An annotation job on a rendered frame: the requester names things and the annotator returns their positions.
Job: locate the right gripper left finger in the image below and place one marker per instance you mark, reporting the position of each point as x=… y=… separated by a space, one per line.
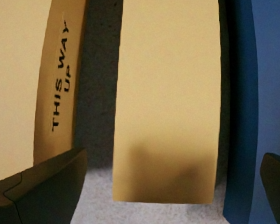
x=46 y=193

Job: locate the brown cardboard carton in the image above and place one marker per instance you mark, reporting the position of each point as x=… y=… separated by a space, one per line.
x=41 y=45
x=168 y=102

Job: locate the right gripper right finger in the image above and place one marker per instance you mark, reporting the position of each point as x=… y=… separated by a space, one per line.
x=270 y=175

